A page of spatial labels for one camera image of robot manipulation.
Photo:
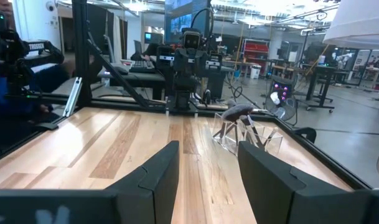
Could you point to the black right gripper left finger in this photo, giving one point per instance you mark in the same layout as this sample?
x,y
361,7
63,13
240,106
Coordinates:
x,y
158,193

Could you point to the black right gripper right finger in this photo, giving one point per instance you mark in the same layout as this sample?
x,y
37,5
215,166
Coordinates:
x,y
270,193

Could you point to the thin black makeup brush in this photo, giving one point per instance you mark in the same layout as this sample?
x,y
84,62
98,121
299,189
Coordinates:
x,y
271,134

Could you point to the round black powder brush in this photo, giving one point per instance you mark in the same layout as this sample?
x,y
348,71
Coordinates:
x,y
252,129

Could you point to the black fan makeup brush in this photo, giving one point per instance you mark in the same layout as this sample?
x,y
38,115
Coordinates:
x,y
237,112

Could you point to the black silver-ferrule makeup brush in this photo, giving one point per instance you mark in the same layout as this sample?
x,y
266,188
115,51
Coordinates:
x,y
223,130

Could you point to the computer monitor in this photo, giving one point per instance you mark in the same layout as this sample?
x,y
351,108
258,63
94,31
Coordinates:
x,y
180,18

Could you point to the clear acrylic brush holder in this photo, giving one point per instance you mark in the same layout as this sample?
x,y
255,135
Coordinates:
x,y
271,146

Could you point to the small blue-lit monitor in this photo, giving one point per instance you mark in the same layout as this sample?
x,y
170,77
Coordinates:
x,y
148,37

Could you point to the black keyboard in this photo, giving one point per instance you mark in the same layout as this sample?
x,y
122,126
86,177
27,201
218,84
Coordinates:
x,y
141,67

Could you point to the grey desk top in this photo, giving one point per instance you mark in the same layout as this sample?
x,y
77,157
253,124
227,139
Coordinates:
x,y
136,77

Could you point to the white bin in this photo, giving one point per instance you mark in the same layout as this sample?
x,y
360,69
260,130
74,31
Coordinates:
x,y
255,72

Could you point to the red shelf unit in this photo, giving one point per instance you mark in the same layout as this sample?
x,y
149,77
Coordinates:
x,y
256,49

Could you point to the black computer mouse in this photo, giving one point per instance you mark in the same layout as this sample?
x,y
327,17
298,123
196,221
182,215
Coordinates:
x,y
120,70

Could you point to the silver aluminium extrusion bar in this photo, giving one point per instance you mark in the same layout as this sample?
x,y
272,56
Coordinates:
x,y
73,96

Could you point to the black rolling desk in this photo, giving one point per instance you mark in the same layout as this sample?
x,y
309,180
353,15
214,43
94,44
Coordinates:
x,y
320,70

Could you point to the person's hand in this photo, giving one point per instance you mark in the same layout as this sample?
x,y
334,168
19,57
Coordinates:
x,y
43,108

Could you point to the person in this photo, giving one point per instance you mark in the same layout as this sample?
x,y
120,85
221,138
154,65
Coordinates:
x,y
2,93

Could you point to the white dome security camera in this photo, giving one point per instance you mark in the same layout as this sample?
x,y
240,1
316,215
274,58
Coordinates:
x,y
49,6

